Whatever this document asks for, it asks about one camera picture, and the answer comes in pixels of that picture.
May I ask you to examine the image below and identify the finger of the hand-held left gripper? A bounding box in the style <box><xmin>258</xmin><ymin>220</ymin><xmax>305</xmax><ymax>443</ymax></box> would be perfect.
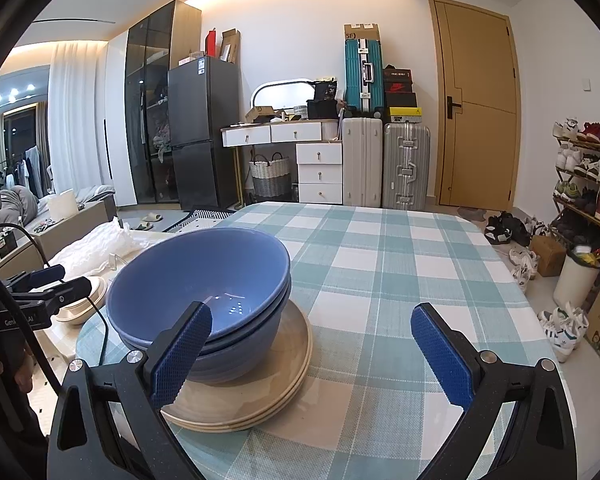
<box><xmin>5</xmin><ymin>263</ymin><xmax>67</xmax><ymax>292</ymax></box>
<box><xmin>40</xmin><ymin>276</ymin><xmax>94</xmax><ymax>317</ymax></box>

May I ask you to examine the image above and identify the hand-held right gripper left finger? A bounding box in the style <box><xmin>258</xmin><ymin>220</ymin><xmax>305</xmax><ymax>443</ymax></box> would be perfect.
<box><xmin>47</xmin><ymin>301</ymin><xmax>213</xmax><ymax>480</ymax></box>

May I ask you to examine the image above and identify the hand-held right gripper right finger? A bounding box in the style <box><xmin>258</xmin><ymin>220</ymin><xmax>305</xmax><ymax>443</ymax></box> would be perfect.
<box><xmin>410</xmin><ymin>302</ymin><xmax>578</xmax><ymax>480</ymax></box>

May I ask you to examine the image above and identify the blue bowl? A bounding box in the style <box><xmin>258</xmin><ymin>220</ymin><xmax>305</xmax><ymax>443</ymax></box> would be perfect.
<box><xmin>117</xmin><ymin>285</ymin><xmax>292</xmax><ymax>385</ymax></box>
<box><xmin>111</xmin><ymin>272</ymin><xmax>293</xmax><ymax>361</ymax></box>
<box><xmin>105</xmin><ymin>226</ymin><xmax>292</xmax><ymax>352</ymax></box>

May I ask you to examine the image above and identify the large beige plate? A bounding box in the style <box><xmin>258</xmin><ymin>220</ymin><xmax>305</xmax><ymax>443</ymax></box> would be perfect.
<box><xmin>161</xmin><ymin>299</ymin><xmax>313</xmax><ymax>418</ymax></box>
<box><xmin>165</xmin><ymin>340</ymin><xmax>314</xmax><ymax>426</ymax></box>
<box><xmin>172</xmin><ymin>355</ymin><xmax>311</xmax><ymax>433</ymax></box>

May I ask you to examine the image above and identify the person's left hand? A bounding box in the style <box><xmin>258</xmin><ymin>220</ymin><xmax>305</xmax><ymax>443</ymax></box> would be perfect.
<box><xmin>0</xmin><ymin>347</ymin><xmax>35</xmax><ymax>396</ymax></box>

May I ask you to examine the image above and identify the clear bubble wrap sheet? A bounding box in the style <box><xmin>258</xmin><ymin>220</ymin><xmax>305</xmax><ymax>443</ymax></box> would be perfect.
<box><xmin>47</xmin><ymin>217</ymin><xmax>166</xmax><ymax>281</ymax></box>

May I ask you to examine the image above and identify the white box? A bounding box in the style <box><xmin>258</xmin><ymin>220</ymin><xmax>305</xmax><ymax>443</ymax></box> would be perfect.
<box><xmin>47</xmin><ymin>189</ymin><xmax>78</xmax><ymax>221</ymax></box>

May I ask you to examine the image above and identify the grey duvet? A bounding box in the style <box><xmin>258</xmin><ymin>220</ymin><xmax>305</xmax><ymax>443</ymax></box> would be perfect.
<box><xmin>0</xmin><ymin>185</ymin><xmax>41</xmax><ymax>231</ymax></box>

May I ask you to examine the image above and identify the teal checkered tablecloth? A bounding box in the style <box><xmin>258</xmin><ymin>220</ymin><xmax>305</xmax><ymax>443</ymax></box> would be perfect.
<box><xmin>75</xmin><ymin>201</ymin><xmax>576</xmax><ymax>480</ymax></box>

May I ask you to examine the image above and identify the pile of white sneakers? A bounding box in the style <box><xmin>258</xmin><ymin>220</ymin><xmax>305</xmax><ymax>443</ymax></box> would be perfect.
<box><xmin>509</xmin><ymin>247</ymin><xmax>541</xmax><ymax>293</ymax></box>

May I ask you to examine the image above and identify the white green-striped sneakers pair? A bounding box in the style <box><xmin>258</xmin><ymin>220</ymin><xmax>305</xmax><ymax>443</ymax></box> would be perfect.
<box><xmin>537</xmin><ymin>302</ymin><xmax>588</xmax><ymax>363</ymax></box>

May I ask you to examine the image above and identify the black sandals pair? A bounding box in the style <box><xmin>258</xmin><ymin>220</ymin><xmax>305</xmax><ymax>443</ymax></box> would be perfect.
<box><xmin>484</xmin><ymin>211</ymin><xmax>531</xmax><ymax>246</ymax></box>

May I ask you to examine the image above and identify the small cardboard box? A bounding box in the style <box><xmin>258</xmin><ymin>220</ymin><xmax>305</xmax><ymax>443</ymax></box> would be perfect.
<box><xmin>530</xmin><ymin>234</ymin><xmax>567</xmax><ymax>277</ymax></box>

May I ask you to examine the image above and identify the white trash bin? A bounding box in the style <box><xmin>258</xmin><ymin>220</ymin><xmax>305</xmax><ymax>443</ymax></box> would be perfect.
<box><xmin>553</xmin><ymin>245</ymin><xmax>600</xmax><ymax>311</ymax></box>

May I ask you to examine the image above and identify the white curtain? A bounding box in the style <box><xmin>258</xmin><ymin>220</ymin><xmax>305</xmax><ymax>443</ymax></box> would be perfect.
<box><xmin>47</xmin><ymin>40</ymin><xmax>113</xmax><ymax>196</ymax></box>

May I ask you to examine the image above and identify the silver suitcase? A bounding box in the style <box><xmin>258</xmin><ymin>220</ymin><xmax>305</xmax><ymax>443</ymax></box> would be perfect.
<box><xmin>382</xmin><ymin>122</ymin><xmax>431</xmax><ymax>211</ymax></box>

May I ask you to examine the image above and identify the dark glass wardrobe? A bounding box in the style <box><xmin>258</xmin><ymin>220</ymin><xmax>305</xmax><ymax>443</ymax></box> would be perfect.
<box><xmin>125</xmin><ymin>0</ymin><xmax>202</xmax><ymax>206</ymax></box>

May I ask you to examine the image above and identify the woven two-tone basket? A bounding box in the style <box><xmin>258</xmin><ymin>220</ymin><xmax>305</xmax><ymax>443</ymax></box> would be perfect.
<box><xmin>249</xmin><ymin>152</ymin><xmax>292</xmax><ymax>200</ymax></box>

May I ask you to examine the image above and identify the dark grey fridge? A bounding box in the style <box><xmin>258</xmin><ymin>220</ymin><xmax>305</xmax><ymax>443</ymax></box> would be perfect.
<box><xmin>167</xmin><ymin>55</ymin><xmax>242</xmax><ymax>211</ymax></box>

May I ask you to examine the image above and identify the metal shoe rack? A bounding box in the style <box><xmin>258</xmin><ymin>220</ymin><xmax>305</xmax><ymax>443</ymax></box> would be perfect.
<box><xmin>550</xmin><ymin>119</ymin><xmax>600</xmax><ymax>256</ymax></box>

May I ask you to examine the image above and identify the cream suitcase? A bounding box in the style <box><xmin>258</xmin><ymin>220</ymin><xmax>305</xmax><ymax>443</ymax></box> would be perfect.
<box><xmin>341</xmin><ymin>117</ymin><xmax>383</xmax><ymax>208</ymax></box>

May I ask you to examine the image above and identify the white dresser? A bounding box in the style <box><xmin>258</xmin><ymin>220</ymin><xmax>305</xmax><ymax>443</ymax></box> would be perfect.
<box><xmin>221</xmin><ymin>120</ymin><xmax>344</xmax><ymax>206</ymax></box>

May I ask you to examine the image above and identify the group of assorted shoes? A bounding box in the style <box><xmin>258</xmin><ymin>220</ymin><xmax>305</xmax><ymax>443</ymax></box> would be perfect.
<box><xmin>551</xmin><ymin>119</ymin><xmax>600</xmax><ymax>246</ymax></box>

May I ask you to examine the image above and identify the yellow shoe box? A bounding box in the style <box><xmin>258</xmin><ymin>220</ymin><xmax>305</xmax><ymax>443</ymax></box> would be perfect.
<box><xmin>389</xmin><ymin>105</ymin><xmax>423</xmax><ymax>123</ymax></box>

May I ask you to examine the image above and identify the wooden door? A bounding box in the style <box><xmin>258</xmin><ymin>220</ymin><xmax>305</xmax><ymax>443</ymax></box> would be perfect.
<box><xmin>427</xmin><ymin>0</ymin><xmax>523</xmax><ymax>211</ymax></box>

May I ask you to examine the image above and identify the arched mirror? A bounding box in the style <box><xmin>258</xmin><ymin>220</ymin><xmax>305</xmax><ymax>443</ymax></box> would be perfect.
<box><xmin>251</xmin><ymin>78</ymin><xmax>313</xmax><ymax>111</ymax></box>

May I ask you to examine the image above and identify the black red shoe box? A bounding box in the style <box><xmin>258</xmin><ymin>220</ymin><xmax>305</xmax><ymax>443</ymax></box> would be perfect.
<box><xmin>382</xmin><ymin>65</ymin><xmax>415</xmax><ymax>95</ymax></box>

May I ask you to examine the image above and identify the teal suitcase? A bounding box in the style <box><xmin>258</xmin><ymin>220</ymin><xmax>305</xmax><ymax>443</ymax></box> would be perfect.
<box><xmin>344</xmin><ymin>37</ymin><xmax>383</xmax><ymax>116</ymax></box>

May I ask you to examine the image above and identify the cardboard box with tape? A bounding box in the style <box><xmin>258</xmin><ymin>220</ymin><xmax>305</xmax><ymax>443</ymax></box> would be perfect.
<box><xmin>343</xmin><ymin>22</ymin><xmax>381</xmax><ymax>43</ymax></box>

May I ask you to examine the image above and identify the thick black cable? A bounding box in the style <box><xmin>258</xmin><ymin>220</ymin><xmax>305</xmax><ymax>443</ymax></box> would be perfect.
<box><xmin>0</xmin><ymin>225</ymin><xmax>68</xmax><ymax>396</ymax></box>

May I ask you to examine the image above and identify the thin black cable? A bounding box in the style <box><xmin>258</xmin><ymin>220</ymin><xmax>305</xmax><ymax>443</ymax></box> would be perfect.
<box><xmin>87</xmin><ymin>295</ymin><xmax>112</xmax><ymax>368</ymax></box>

